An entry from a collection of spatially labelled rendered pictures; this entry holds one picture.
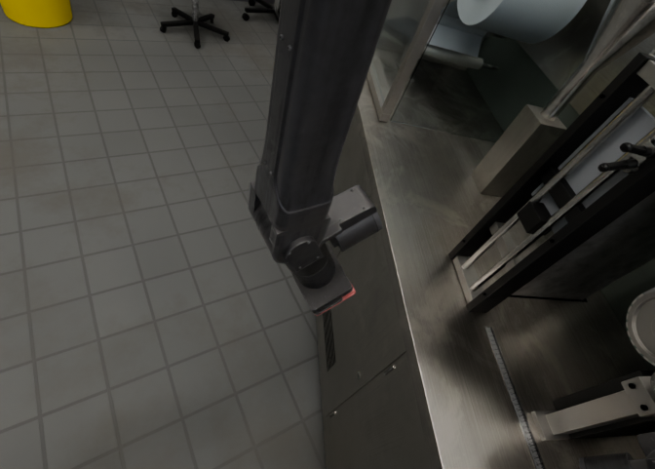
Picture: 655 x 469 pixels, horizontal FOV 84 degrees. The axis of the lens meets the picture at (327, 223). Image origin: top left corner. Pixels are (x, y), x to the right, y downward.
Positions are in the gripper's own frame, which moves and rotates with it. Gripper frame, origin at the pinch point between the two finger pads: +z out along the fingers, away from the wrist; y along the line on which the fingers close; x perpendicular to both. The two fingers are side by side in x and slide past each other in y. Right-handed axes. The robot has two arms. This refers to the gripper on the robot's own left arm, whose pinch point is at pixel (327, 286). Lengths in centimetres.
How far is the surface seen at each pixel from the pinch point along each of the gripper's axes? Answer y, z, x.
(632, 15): 18, 1, -81
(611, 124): -2, -6, -51
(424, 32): 55, 15, -58
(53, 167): 149, 68, 92
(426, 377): -18.9, 21.4, -7.8
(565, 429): -38, 26, -25
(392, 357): -11.1, 37.4, -4.7
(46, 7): 284, 62, 73
